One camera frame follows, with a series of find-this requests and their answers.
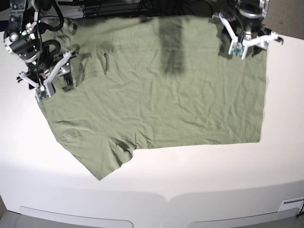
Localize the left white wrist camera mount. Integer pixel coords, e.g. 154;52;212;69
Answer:
212;12;284;60

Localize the green T-shirt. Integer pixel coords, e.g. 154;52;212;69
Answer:
39;16;267;180

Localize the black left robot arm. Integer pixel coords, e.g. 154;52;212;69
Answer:
218;0;272;59

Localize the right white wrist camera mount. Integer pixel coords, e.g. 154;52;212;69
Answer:
16;51;77;103

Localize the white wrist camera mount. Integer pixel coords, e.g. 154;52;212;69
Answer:
212;12;284;60
16;51;77;103

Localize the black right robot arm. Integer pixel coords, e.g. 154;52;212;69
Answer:
3;0;74;91

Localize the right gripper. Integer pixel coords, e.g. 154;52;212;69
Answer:
28;51;76;92

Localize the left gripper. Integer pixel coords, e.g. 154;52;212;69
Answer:
221;21;270;59

